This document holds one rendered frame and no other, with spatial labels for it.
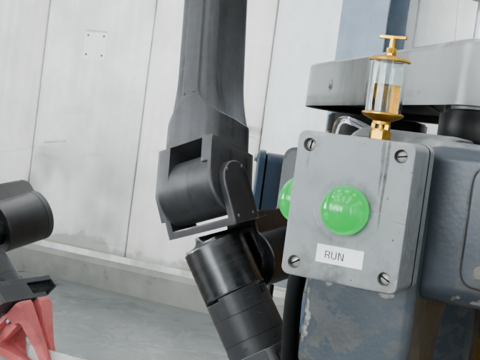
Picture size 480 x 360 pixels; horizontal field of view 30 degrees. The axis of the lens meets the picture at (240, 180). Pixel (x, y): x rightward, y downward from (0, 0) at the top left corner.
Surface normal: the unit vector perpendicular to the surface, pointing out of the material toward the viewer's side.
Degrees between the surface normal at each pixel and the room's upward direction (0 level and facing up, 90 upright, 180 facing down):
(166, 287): 90
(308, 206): 90
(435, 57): 90
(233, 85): 68
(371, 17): 90
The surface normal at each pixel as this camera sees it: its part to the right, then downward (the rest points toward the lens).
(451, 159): -0.41, -0.20
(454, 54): -0.97, -0.11
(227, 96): 0.73, -0.37
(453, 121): -0.86, -0.09
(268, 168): -0.01, 0.05
